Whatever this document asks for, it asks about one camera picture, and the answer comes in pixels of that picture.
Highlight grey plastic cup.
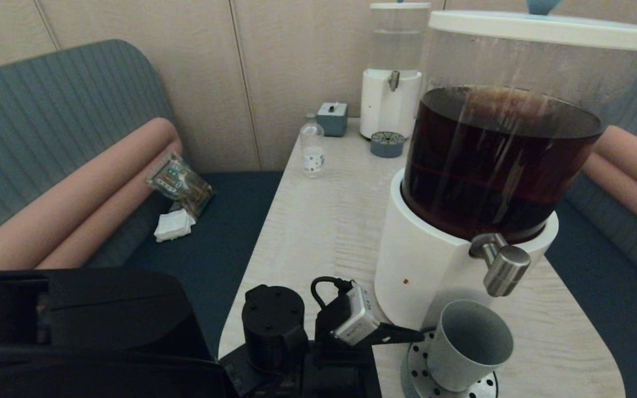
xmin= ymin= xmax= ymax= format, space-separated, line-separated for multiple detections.
xmin=427 ymin=300 xmax=514 ymax=393

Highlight large steel dispenser tap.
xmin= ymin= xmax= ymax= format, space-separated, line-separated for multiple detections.
xmin=469 ymin=233 xmax=532 ymax=297

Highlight large perforated steel drip tray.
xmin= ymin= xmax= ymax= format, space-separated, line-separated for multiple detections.
xmin=405 ymin=327 xmax=499 ymax=398

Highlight large dispenser with brown tea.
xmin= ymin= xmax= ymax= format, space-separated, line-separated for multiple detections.
xmin=374 ymin=28 xmax=637 ymax=332

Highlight small grey drip tray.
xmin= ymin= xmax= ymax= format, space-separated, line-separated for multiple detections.
xmin=370 ymin=131 xmax=406 ymax=159

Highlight dark blue bench seat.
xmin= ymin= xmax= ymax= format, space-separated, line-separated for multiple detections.
xmin=545 ymin=199 xmax=637 ymax=398
xmin=83 ymin=172 xmax=285 ymax=360

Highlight clear plastic bottle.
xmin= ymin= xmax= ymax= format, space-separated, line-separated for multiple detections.
xmin=300 ymin=113 xmax=326 ymax=178

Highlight grey tissue box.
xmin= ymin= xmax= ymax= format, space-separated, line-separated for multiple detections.
xmin=317 ymin=102 xmax=348 ymax=137

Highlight white folded napkins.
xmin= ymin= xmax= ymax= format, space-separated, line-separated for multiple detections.
xmin=154 ymin=210 xmax=197 ymax=243

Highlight small dispenser with clear water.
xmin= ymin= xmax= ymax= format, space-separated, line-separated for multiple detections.
xmin=360 ymin=7 xmax=430 ymax=139

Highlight grey-blue ribbed bench backrest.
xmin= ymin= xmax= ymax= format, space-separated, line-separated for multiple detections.
xmin=565 ymin=47 xmax=637 ymax=302
xmin=0 ymin=39 xmax=181 ymax=271

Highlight green printed snack packet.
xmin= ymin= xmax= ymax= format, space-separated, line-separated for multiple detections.
xmin=147 ymin=153 xmax=214 ymax=219

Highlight small white dispenser lid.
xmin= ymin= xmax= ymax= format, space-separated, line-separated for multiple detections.
xmin=370 ymin=0 xmax=431 ymax=9

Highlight large white dispenser lid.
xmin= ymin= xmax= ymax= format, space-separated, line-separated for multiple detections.
xmin=429 ymin=0 xmax=637 ymax=51

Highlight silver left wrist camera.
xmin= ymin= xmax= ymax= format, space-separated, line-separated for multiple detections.
xmin=332 ymin=284 xmax=380 ymax=347

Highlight thin black camera cable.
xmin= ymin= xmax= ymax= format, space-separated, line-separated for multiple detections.
xmin=311 ymin=276 xmax=352 ymax=310

